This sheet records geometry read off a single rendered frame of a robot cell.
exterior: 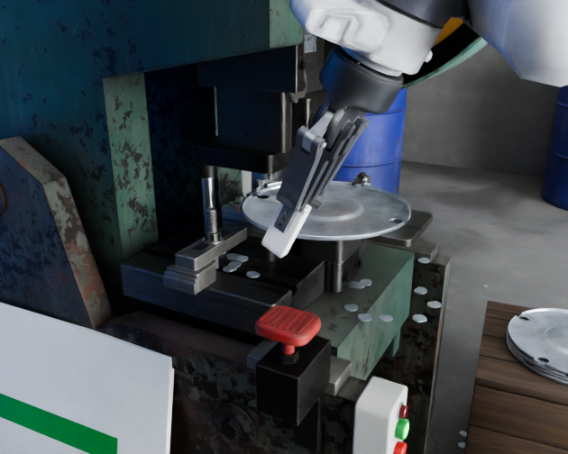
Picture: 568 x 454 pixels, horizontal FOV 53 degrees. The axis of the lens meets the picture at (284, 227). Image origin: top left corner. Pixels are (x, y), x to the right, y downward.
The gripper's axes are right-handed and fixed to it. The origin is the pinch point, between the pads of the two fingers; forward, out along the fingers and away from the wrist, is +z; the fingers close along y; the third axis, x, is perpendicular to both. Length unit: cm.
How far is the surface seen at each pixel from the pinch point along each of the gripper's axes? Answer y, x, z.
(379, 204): 39.5, -1.7, 9.7
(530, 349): 73, -43, 34
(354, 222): 29.2, -1.4, 10.0
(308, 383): 0.5, -11.6, 16.7
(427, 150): 364, 38, 100
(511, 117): 364, 1, 49
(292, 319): 0.9, -5.8, 10.7
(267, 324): -1.6, -4.0, 11.6
